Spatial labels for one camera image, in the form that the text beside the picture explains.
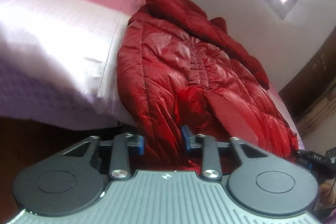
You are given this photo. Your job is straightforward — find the red puffer jacket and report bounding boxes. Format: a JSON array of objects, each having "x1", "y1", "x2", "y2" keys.
[{"x1": 117, "y1": 0, "x2": 298, "y2": 170}]

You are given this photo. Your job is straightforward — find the dark wooden wardrobe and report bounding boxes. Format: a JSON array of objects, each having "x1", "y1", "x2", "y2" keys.
[{"x1": 280, "y1": 30, "x2": 335, "y2": 138}]

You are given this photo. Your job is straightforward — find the pink striped bed sheet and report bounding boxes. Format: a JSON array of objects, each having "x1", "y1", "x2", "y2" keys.
[{"x1": 1, "y1": 0, "x2": 144, "y2": 130}]

